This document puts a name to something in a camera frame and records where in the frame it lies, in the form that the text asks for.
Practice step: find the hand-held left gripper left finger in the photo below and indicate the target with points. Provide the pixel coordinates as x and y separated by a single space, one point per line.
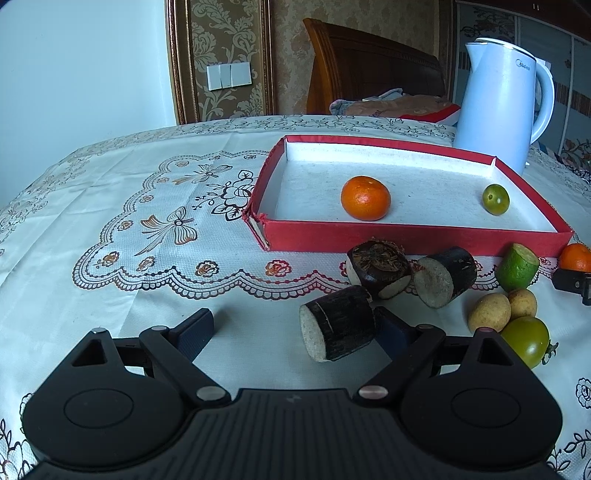
196 330

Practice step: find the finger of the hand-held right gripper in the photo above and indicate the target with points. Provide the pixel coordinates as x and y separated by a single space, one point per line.
570 280

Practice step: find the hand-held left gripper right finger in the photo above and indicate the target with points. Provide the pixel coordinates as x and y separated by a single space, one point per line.
392 332

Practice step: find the small orange tangerine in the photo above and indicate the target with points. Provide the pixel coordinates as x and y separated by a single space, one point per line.
576 257

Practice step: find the small tan longan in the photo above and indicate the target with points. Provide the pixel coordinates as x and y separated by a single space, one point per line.
524 302

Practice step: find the dark purple sugarcane piece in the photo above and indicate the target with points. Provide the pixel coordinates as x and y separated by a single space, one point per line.
341 318
443 277

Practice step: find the knobby dark sugarcane piece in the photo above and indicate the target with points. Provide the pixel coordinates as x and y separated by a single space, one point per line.
378 267

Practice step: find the large tan longan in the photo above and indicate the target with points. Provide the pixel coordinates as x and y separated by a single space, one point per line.
488 313

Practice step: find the red cardboard box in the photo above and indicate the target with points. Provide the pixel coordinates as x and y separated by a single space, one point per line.
415 212

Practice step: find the large orange tangerine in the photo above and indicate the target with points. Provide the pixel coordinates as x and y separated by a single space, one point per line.
365 197

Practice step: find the cut green fruit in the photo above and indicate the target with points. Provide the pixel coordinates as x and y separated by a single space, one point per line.
515 270

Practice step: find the green tomato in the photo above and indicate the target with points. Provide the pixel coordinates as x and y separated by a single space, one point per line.
526 344

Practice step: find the small round green fruit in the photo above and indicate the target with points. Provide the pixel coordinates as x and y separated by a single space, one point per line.
495 199

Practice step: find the dark floral bedding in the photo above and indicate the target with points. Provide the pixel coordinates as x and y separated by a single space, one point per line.
575 159

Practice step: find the white electric kettle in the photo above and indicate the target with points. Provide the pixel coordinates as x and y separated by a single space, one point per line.
494 101

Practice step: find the tan printed blanket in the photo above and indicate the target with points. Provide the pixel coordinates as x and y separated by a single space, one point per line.
406 107

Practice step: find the grey blue cloth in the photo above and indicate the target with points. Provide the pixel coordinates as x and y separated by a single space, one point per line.
341 107

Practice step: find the brown wooden headboard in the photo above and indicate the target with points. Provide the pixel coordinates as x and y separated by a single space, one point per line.
369 64

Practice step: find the white wall switch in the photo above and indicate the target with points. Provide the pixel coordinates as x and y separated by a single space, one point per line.
228 76

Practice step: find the gold wall panel frame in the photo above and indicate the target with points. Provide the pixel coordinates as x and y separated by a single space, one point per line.
178 69

